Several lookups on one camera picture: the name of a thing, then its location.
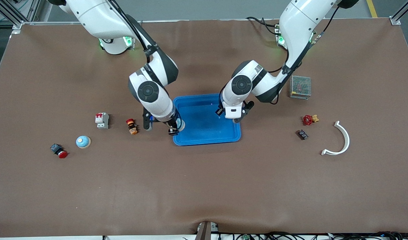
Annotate blue plastic tray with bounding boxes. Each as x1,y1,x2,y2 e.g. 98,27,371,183
172,93,241,146

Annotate red yellow emergency button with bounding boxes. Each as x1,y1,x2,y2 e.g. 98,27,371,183
126,119,139,135

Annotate brown table mat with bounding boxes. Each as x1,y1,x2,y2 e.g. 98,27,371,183
0,18,408,238

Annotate metal mesh power supply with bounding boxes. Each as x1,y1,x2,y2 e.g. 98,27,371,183
289,75,312,100

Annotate brass valve red handwheel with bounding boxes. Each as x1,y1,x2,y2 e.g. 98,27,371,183
302,114,320,126

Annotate red mushroom push button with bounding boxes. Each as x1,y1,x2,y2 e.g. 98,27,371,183
50,143,68,159

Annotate white circuit breaker red switch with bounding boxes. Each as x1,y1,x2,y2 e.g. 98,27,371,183
95,113,110,129

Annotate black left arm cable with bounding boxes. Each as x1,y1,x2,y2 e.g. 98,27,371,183
270,7,341,104

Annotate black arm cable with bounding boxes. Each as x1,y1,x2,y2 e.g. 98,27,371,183
270,7,341,104
107,0,158,64

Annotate aluminium table edge rail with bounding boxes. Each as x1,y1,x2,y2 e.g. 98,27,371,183
22,19,284,25

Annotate black left base cable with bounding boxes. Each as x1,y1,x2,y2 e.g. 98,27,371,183
246,16,280,35

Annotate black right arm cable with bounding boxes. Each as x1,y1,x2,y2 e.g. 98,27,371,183
107,0,158,64

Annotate grey metal bracket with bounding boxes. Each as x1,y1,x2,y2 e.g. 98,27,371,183
195,221,219,240

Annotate white curved plastic bracket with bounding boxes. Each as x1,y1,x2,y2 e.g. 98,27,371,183
321,121,350,156

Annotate black cable bundle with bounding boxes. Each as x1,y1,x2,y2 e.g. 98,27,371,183
220,231,404,240

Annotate aluminium frame post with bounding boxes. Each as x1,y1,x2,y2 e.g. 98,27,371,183
0,0,41,34
390,0,408,26

